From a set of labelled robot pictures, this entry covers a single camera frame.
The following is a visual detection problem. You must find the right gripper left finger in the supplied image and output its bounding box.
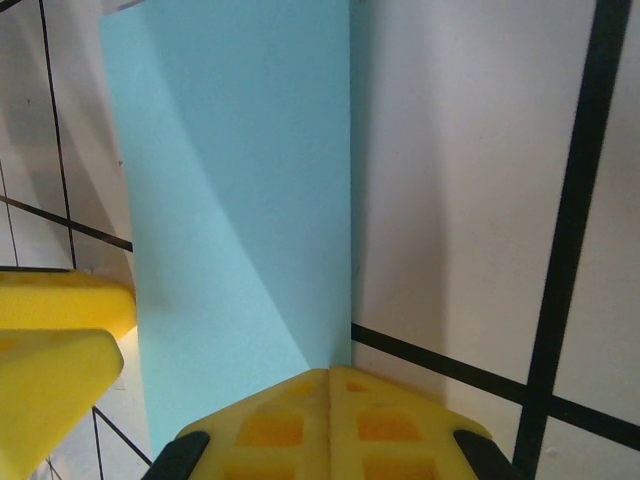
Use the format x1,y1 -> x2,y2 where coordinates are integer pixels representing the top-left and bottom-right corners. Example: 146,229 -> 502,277
142,367 -> 332,480

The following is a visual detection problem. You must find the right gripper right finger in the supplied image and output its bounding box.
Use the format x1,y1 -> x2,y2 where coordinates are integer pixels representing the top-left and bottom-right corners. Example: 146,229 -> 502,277
329,365 -> 526,480

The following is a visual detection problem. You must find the light blue paper sheet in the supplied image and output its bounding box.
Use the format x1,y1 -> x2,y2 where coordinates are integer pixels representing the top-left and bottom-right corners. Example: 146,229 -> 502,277
98,0 -> 354,459

